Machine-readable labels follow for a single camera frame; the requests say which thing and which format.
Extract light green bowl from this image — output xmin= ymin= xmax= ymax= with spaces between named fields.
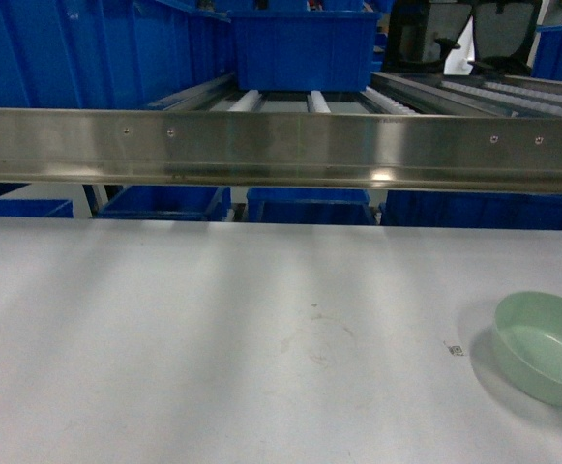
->
xmin=491 ymin=291 xmax=562 ymax=407

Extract blue bin lower centre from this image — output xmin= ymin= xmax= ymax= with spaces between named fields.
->
xmin=247 ymin=188 xmax=375 ymax=225

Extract blue bin lower right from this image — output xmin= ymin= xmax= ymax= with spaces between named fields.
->
xmin=379 ymin=190 xmax=562 ymax=231

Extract blue bin lower centre-left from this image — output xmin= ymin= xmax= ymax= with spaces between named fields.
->
xmin=97 ymin=186 xmax=231 ymax=221

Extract blue plastic bin on rollers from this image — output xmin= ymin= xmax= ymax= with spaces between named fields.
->
xmin=228 ymin=11 xmax=381 ymax=92

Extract white roller conveyor track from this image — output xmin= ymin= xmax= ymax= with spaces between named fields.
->
xmin=371 ymin=72 xmax=562 ymax=118

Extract small printed marker tag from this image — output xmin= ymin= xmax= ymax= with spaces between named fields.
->
xmin=443 ymin=341 xmax=465 ymax=357

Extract black office chair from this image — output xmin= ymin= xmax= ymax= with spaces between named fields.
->
xmin=381 ymin=1 xmax=542 ymax=76

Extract blue bin lower left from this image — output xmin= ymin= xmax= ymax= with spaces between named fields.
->
xmin=0 ymin=199 xmax=74 ymax=218

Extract large blue bin upper left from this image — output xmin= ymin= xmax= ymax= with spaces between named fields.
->
xmin=0 ymin=1 xmax=235 ymax=109

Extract stainless steel shelf rail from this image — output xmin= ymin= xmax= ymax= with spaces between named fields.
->
xmin=0 ymin=108 xmax=562 ymax=194

